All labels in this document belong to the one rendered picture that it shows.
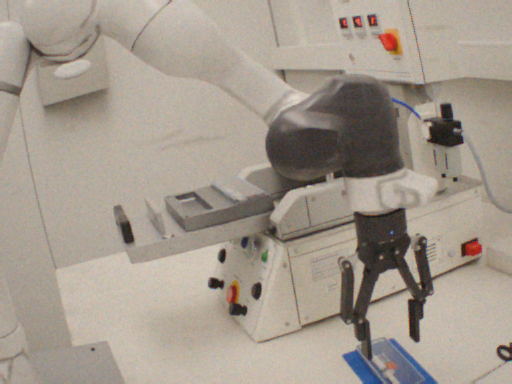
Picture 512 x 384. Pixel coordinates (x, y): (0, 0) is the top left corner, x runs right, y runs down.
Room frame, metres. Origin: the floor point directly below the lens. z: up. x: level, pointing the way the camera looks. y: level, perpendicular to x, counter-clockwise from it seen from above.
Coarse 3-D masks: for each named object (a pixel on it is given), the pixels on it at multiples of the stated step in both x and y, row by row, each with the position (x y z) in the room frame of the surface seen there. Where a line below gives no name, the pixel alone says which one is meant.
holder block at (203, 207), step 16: (192, 192) 1.29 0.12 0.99; (208, 192) 1.26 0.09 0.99; (176, 208) 1.18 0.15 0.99; (192, 208) 1.22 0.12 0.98; (208, 208) 1.18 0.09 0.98; (224, 208) 1.12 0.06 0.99; (240, 208) 1.12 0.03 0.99; (256, 208) 1.13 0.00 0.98; (272, 208) 1.14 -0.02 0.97; (192, 224) 1.10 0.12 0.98; (208, 224) 1.11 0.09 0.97
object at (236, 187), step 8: (232, 176) 1.32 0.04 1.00; (216, 184) 1.27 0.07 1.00; (224, 184) 1.26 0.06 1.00; (232, 184) 1.25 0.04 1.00; (240, 184) 1.23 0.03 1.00; (248, 184) 1.22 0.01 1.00; (232, 192) 1.18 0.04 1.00; (240, 192) 1.17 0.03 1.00; (248, 192) 1.16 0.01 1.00; (256, 192) 1.15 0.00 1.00
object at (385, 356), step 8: (360, 344) 0.92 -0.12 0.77; (376, 344) 0.91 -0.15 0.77; (384, 344) 0.90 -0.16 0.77; (376, 352) 0.88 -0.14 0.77; (384, 352) 0.87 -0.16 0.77; (392, 352) 0.87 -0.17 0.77; (376, 360) 0.85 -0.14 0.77; (384, 360) 0.85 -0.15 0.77; (392, 360) 0.84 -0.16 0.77; (400, 360) 0.83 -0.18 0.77; (376, 368) 0.83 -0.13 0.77; (384, 368) 0.82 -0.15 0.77; (392, 368) 0.81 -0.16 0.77; (400, 368) 0.81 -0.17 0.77; (408, 368) 0.80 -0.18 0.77; (384, 376) 0.80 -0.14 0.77; (392, 376) 0.79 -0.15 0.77; (400, 376) 0.78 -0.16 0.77; (408, 376) 0.77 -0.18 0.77; (416, 376) 0.77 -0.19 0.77
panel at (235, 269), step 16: (240, 240) 1.26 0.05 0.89; (272, 240) 1.11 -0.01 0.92; (224, 256) 1.32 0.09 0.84; (240, 256) 1.24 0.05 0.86; (272, 256) 1.09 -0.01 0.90; (224, 272) 1.30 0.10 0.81; (240, 272) 1.22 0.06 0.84; (256, 272) 1.14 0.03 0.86; (224, 288) 1.28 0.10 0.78; (240, 288) 1.19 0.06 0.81; (224, 304) 1.25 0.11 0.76; (240, 304) 1.17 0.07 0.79; (256, 304) 1.09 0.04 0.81; (240, 320) 1.14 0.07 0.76; (256, 320) 1.07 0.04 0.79
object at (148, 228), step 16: (144, 224) 1.20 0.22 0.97; (160, 224) 1.11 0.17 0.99; (176, 224) 1.16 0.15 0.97; (224, 224) 1.11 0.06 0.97; (240, 224) 1.11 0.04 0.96; (256, 224) 1.12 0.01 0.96; (144, 240) 1.09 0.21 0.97; (160, 240) 1.08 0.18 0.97; (176, 240) 1.08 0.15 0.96; (192, 240) 1.09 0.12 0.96; (208, 240) 1.10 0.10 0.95; (224, 240) 1.11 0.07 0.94; (128, 256) 1.06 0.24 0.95; (144, 256) 1.06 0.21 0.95; (160, 256) 1.07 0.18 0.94
